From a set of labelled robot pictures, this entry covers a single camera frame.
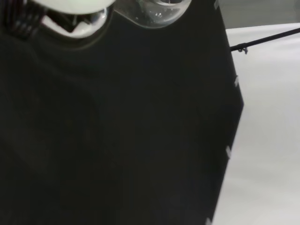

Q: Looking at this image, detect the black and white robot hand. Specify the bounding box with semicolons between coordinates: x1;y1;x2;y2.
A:
0;0;116;40

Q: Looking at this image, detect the black bench cloth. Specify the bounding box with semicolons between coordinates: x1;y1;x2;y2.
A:
0;0;245;225

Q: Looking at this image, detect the black tripod leg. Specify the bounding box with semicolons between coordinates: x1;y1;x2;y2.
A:
229;27;300;55

